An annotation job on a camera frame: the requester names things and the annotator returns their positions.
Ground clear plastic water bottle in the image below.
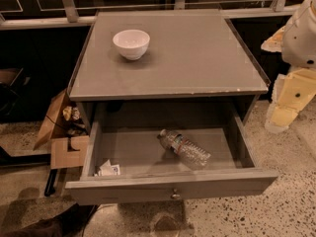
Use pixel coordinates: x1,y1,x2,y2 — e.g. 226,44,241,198
157,129,211,170

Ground white ceramic bowl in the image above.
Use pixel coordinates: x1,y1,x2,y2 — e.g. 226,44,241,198
113,30,150,60

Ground open grey top drawer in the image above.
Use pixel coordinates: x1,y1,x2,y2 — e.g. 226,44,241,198
66,115,278,204

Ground crumpled trash in box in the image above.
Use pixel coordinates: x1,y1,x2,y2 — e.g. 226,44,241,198
62,106,80,121

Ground dark chair at left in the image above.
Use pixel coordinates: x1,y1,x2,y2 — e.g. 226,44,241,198
0,68,30,118

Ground open brown cardboard box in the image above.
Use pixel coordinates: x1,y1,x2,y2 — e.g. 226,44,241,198
34,90,89,169

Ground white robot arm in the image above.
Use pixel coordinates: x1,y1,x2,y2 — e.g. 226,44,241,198
261,0,316,133

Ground white paper packets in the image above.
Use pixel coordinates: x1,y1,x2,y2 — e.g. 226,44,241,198
96,160,120,176

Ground grey wooden nightstand cabinet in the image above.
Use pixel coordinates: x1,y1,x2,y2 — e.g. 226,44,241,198
68,9,272,127

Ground round metal drawer knob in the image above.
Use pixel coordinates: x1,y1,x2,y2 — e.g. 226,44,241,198
170,189,181,200

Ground black bar on floor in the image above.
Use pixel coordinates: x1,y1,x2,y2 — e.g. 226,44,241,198
44,169,57,197

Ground metal window railing frame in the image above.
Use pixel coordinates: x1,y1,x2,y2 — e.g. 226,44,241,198
0,0,303,30

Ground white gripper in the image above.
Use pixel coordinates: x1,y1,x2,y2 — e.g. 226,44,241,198
261,3,316,133

